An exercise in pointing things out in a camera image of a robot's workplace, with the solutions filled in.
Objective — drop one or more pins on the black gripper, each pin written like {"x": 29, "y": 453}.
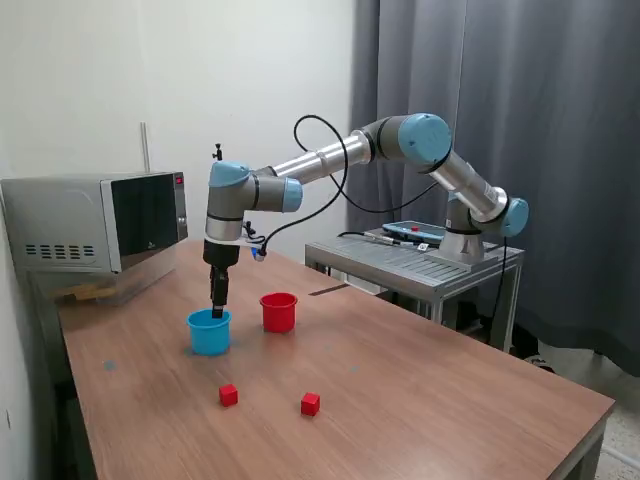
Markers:
{"x": 221, "y": 254}

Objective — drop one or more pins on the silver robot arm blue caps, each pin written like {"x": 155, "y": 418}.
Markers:
{"x": 320, "y": 160}

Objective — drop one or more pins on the blue plastic cup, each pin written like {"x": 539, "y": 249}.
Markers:
{"x": 210, "y": 337}

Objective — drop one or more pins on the red plastic cup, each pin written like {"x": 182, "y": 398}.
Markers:
{"x": 278, "y": 317}

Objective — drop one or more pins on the red cube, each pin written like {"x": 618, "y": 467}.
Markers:
{"x": 228, "y": 396}
{"x": 310, "y": 405}

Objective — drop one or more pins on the silver microwave oven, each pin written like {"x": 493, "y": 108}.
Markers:
{"x": 65, "y": 220}

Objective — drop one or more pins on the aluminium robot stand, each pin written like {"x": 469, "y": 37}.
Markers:
{"x": 400, "y": 262}

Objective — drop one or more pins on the blue teach pendant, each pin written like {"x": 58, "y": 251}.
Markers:
{"x": 415, "y": 232}

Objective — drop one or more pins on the black item on floor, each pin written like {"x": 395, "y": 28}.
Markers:
{"x": 527, "y": 342}

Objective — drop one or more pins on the black and white shoe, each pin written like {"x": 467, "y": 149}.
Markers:
{"x": 542, "y": 364}

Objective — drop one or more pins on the grey curtain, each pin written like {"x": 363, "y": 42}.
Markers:
{"x": 575, "y": 150}

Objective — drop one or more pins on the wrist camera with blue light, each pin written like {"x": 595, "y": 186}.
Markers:
{"x": 257, "y": 254}

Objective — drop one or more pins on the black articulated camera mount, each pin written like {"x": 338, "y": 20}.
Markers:
{"x": 218, "y": 150}

